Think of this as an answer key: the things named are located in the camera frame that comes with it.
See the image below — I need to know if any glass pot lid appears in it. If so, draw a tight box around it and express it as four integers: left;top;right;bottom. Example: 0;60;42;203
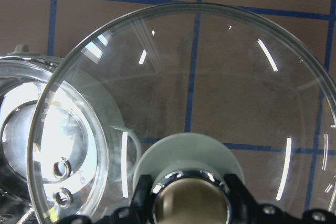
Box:
26;2;336;224

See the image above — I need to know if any pale green electric pot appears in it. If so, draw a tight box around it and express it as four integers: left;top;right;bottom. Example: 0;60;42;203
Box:
1;45;145;223

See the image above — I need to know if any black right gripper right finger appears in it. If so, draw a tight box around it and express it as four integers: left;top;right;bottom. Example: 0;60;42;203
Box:
225;174;258;218

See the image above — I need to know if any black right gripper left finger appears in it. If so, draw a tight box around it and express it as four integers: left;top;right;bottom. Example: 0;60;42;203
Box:
130;175;152;218

